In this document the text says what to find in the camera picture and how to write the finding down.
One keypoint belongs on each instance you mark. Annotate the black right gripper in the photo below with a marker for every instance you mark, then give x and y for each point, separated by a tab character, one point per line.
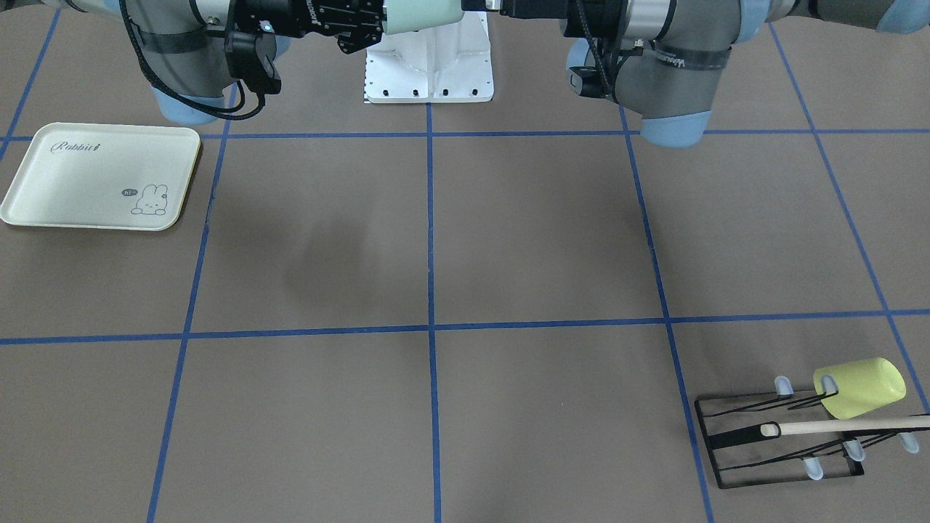
290	16

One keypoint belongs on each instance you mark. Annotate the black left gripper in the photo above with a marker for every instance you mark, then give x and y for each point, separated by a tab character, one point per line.
541	9

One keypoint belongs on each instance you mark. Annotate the pale green plastic cup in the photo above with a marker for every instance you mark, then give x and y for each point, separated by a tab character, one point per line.
412	16

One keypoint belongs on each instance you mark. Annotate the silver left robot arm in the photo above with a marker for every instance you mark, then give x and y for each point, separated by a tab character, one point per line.
664	59

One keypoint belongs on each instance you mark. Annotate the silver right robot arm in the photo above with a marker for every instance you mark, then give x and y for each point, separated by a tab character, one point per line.
209	60

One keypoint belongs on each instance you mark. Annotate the cream rabbit serving tray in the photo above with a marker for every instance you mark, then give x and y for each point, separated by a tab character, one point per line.
103	176

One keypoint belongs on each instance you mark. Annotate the yellow plastic cup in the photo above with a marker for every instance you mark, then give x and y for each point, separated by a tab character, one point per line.
855	388

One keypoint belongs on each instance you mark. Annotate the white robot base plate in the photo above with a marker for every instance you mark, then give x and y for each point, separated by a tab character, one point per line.
449	64

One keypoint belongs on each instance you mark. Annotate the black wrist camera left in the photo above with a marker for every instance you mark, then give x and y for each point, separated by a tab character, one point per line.
590	82

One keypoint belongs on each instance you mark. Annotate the black wire cup rack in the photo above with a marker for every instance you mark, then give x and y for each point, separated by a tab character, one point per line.
787	435

